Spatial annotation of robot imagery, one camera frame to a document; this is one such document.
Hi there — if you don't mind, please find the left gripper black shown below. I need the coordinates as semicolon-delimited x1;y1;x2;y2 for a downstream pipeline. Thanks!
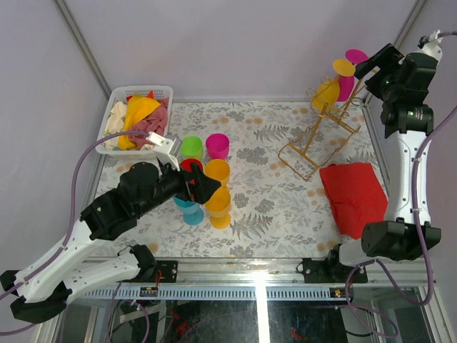
138;157;222;218

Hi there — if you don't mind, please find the yellow wine glass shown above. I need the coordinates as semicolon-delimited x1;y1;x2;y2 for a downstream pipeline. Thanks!
205;187;231;229
205;159;231;189
311;59;343;111

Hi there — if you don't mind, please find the red plastic wine glass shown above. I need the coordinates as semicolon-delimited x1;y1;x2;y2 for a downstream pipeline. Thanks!
179;158;204;177

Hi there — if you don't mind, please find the teal plastic wine glass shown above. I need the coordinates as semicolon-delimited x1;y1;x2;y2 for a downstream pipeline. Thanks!
174;197;204;226

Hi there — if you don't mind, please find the green plastic wine glass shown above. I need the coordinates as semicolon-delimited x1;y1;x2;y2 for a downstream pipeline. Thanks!
180;136;204;160

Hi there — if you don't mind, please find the magenta plastic wine glass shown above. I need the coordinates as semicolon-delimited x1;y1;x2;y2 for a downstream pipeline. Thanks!
206;133;230;159

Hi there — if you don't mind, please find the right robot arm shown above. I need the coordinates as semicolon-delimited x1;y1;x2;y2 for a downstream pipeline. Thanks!
325;37;443;283

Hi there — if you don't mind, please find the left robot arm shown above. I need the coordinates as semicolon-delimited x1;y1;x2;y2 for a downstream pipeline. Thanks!
1;162;221;324

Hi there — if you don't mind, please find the pink cloth in basket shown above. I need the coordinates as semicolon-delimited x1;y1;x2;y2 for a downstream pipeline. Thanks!
128;96;169;136

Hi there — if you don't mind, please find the yellow cloth in basket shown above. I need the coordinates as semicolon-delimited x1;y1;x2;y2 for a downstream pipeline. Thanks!
118;95;168;151

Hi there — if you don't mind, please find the cream floral cloth in basket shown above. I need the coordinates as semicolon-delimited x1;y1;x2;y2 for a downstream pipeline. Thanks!
103;101;127;151

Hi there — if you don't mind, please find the red folded cloth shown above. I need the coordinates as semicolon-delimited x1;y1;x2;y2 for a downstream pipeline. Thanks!
319;162;388;239

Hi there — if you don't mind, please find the white plastic basket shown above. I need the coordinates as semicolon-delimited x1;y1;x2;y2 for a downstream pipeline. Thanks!
96;85;174;159

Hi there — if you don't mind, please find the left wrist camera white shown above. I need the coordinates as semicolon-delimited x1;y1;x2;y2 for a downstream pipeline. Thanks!
146;132;182;171

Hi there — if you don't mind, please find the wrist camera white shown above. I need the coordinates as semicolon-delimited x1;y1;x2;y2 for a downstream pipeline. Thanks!
417;30;443;63
146;132;182;171

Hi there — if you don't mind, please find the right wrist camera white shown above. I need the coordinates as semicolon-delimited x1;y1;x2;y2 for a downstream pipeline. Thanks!
417;30;443;63

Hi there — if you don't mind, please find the aluminium front rail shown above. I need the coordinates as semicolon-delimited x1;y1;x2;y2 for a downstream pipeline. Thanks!
78;256;438;287

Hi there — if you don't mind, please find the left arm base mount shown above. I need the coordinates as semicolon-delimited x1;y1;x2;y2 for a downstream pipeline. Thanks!
123;244;179;284

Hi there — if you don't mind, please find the gold wire glass rack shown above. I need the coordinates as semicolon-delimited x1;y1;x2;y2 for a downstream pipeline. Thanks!
278;63;366;182

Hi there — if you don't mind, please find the slotted grey cable duct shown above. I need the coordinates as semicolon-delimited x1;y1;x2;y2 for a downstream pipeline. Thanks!
82;284;346;302

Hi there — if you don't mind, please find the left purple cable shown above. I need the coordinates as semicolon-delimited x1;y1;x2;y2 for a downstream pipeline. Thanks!
0;130;151;335

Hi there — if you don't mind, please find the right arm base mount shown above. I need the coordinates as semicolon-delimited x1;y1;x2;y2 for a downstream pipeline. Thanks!
296;244;368;284

